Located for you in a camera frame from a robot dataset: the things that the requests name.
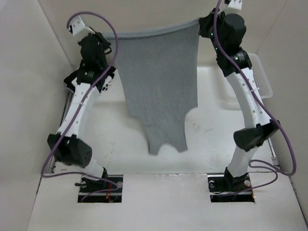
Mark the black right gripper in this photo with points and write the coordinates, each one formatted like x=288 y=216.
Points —
x=206 y=22

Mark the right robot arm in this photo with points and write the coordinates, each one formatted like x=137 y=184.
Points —
x=236 y=67

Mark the white plastic basket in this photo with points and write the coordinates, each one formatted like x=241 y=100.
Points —
x=260 y=78

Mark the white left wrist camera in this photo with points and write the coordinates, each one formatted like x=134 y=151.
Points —
x=78 y=28

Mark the grey tank top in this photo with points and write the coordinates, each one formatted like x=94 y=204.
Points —
x=158 y=72

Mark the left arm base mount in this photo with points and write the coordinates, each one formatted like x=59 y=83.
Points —
x=92 y=191

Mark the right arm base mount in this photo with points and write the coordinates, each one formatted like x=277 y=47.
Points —
x=224 y=188

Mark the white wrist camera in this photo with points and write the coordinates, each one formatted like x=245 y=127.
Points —
x=78 y=28
x=234 y=4

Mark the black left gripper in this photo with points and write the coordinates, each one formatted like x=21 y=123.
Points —
x=100 y=37

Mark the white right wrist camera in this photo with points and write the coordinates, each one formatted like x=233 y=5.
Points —
x=234 y=4

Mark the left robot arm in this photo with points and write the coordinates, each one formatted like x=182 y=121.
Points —
x=87 y=83

